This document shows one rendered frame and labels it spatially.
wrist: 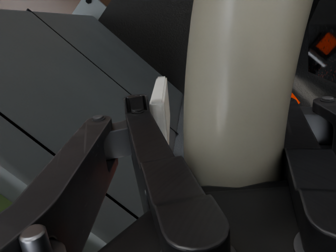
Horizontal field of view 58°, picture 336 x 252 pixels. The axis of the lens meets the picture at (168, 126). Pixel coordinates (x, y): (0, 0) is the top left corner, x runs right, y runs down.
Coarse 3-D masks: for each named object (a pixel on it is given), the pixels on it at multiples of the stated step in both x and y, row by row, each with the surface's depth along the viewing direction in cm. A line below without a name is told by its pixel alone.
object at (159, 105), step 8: (160, 80) 20; (160, 88) 18; (152, 96) 16; (160, 96) 16; (152, 104) 15; (160, 104) 15; (168, 104) 21; (152, 112) 15; (160, 112) 15; (168, 112) 20; (160, 120) 15; (168, 120) 19; (160, 128) 16; (168, 128) 18; (168, 136) 18; (168, 144) 17
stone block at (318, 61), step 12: (324, 0) 70; (324, 12) 64; (312, 24) 66; (324, 24) 60; (312, 36) 68; (324, 36) 61; (312, 48) 69; (324, 48) 62; (312, 60) 70; (324, 60) 63; (312, 72) 71; (324, 72) 64
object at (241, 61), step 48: (240, 0) 7; (288, 0) 7; (192, 48) 8; (240, 48) 7; (288, 48) 7; (192, 96) 8; (240, 96) 7; (288, 96) 8; (192, 144) 9; (240, 144) 8
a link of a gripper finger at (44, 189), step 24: (96, 120) 14; (72, 144) 12; (96, 144) 12; (48, 168) 10; (72, 168) 10; (96, 168) 12; (24, 192) 8; (48, 192) 8; (72, 192) 9; (96, 192) 11; (0, 216) 7; (24, 216) 7; (48, 216) 8; (72, 216) 9; (0, 240) 7; (72, 240) 9
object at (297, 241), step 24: (216, 192) 8; (240, 192) 8; (264, 192) 8; (288, 192) 8; (144, 216) 7; (240, 216) 7; (264, 216) 7; (288, 216) 7; (120, 240) 6; (144, 240) 6; (240, 240) 6; (264, 240) 6; (288, 240) 6
